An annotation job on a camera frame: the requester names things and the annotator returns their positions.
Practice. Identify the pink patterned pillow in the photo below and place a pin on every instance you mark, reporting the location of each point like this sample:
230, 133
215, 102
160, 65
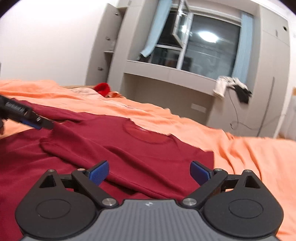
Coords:
86, 93

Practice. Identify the bright red garment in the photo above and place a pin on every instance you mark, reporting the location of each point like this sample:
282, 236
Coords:
102, 89

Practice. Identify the left light blue curtain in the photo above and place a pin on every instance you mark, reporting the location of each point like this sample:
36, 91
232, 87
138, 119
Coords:
159, 21

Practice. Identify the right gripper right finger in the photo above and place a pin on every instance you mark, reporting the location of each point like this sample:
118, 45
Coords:
210, 182

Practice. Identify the grey window desk unit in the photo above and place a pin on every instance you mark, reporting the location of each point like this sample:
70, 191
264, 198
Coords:
176, 90

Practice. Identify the black cloth on sill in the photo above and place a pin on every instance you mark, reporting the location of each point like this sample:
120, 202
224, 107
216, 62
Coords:
243, 94

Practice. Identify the light blue curtain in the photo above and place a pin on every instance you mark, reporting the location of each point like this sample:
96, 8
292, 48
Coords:
159, 21
241, 65

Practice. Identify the right light blue curtain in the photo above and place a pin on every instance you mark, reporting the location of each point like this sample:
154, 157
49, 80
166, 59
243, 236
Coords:
241, 65

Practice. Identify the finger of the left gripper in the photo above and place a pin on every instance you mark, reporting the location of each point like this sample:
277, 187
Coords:
36, 121

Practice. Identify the window with white frame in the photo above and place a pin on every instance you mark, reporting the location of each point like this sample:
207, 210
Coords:
200, 43

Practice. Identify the white wall socket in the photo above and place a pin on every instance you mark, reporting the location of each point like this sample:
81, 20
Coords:
198, 108

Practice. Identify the orange bed duvet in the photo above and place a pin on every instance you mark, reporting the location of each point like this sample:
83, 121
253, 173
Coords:
272, 159

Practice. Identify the white cloth on sill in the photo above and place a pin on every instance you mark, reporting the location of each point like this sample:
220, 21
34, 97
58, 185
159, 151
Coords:
224, 82

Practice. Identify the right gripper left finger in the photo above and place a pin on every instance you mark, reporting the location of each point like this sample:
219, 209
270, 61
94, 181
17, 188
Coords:
87, 183

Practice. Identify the dark red shirt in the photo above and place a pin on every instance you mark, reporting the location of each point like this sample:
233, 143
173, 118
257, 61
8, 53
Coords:
143, 164

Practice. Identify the grey open wardrobe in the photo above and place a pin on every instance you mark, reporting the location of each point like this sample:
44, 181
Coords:
104, 46

